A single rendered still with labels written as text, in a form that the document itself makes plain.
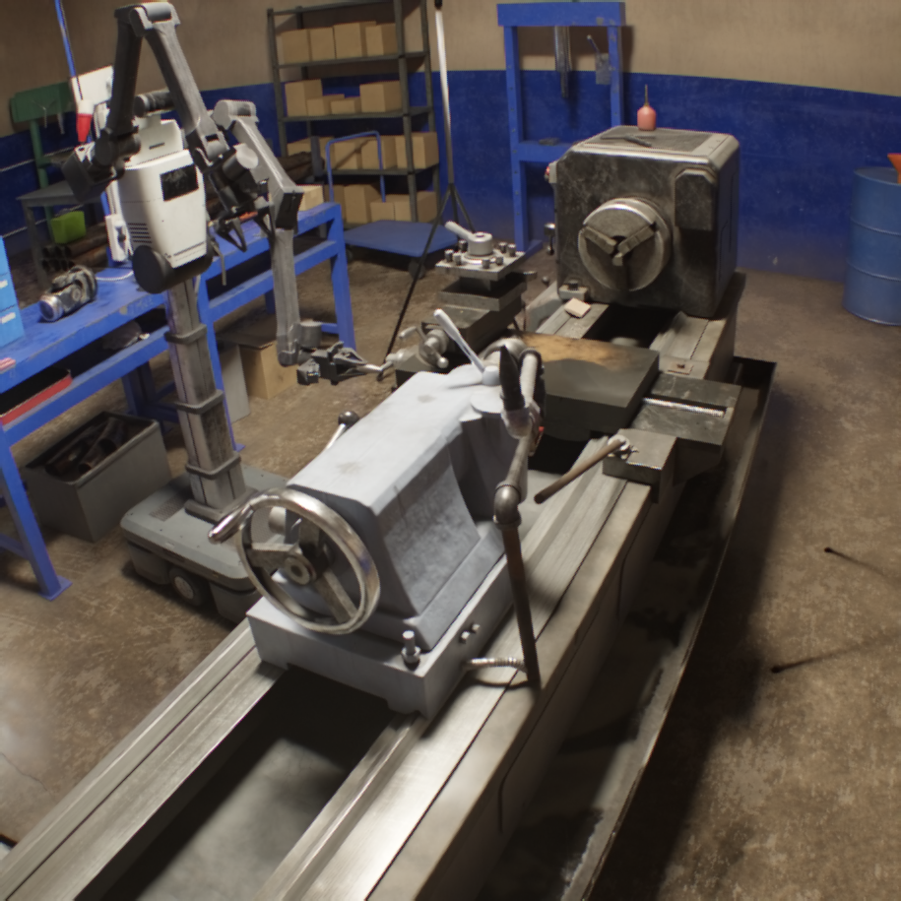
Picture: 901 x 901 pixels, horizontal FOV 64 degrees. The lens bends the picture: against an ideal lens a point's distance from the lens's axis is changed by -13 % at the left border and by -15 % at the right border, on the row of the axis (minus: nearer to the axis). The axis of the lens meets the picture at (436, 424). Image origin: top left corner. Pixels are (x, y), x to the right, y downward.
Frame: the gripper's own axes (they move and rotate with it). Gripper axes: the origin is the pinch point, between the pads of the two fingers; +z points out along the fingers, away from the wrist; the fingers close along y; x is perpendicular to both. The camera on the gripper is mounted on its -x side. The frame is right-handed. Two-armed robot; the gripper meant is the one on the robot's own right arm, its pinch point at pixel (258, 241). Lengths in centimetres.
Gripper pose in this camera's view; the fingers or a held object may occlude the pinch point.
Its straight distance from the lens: 184.6
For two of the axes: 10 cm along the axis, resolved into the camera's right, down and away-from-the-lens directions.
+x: -7.1, 2.7, 6.6
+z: 4.9, 8.6, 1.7
